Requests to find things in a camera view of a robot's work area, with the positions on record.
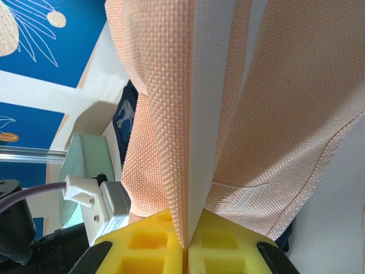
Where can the mint green lunch box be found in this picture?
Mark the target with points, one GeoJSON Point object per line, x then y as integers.
{"type": "Point", "coordinates": [88, 160]}

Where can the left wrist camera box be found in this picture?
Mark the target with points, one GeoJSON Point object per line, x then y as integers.
{"type": "Point", "coordinates": [114, 199]}

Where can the white left camera bracket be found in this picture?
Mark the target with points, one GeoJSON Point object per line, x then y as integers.
{"type": "Point", "coordinates": [85, 205]}

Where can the aluminium frame post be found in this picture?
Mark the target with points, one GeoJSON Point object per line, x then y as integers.
{"type": "Point", "coordinates": [28, 157]}

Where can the navy blue backpack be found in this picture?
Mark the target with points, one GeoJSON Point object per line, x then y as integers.
{"type": "Point", "coordinates": [125, 114]}

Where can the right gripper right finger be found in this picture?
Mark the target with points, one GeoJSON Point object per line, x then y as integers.
{"type": "Point", "coordinates": [228, 245]}

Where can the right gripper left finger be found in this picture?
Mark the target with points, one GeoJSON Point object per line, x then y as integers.
{"type": "Point", "coordinates": [137, 239]}

